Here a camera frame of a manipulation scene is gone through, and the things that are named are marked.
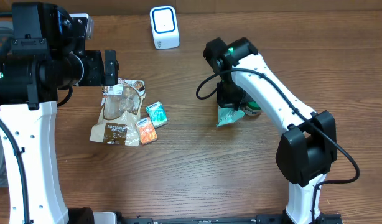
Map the teal white snack packet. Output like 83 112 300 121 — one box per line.
217 106 245 127

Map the green lid jar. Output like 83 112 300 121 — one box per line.
241 101 262 116

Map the beige bread bag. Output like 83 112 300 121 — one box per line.
90 78 146 147

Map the small teal packet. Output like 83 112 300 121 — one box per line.
146 101 168 128

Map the orange white packet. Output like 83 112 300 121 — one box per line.
136 117 157 144

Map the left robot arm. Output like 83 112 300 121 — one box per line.
0 2 119 223

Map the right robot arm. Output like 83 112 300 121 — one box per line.
203 37 342 223

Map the white barcode scanner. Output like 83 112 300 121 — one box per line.
149 6 180 50

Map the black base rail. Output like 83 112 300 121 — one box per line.
94 211 343 224

